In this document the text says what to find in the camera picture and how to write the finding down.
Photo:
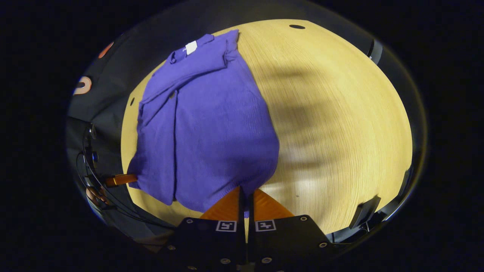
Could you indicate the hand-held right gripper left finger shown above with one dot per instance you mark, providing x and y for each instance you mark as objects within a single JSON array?
[{"x": 241, "y": 241}]

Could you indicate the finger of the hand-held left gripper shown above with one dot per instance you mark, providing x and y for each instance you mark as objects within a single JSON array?
[{"x": 121, "y": 180}]

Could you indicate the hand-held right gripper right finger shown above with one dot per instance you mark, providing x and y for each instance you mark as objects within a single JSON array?
[{"x": 252, "y": 241}]

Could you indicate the purple shirt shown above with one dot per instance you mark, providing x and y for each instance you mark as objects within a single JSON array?
[{"x": 211, "y": 132}]

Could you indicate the black backdrop cloth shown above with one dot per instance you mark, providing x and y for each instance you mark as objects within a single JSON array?
[{"x": 106, "y": 105}]

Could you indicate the black rectangular bracket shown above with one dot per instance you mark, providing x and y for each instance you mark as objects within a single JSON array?
[{"x": 365, "y": 211}]

